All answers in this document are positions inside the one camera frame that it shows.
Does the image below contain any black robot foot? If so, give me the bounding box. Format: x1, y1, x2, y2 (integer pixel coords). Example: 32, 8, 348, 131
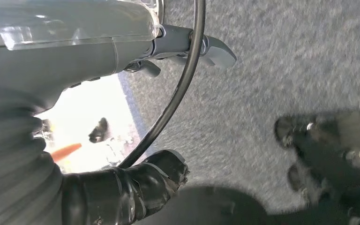
274, 111, 360, 225

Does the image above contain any black cable at left wrist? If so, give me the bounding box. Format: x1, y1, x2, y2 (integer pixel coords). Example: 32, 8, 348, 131
118, 0, 206, 169

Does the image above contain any black taped cable connector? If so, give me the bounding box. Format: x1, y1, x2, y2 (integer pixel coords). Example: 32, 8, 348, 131
61, 149, 189, 225

